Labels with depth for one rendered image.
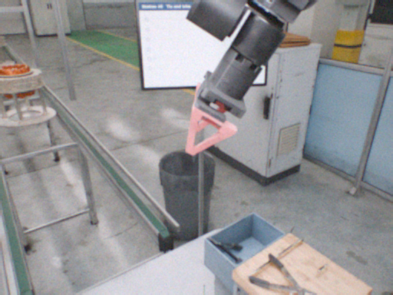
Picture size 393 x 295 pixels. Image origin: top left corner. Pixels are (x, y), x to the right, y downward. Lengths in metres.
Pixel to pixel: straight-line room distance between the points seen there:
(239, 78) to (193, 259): 0.80
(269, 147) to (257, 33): 2.34
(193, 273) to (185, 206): 1.06
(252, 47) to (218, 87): 0.07
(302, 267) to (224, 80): 0.46
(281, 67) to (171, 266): 1.81
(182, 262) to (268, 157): 1.82
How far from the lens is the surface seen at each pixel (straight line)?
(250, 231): 0.90
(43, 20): 13.70
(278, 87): 2.55
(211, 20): 0.42
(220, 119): 0.41
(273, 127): 2.66
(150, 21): 1.27
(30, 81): 2.34
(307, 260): 0.77
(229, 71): 0.44
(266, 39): 0.43
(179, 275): 1.08
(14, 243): 1.38
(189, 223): 2.21
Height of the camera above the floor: 1.59
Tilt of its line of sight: 26 degrees down
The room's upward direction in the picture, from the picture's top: straight up
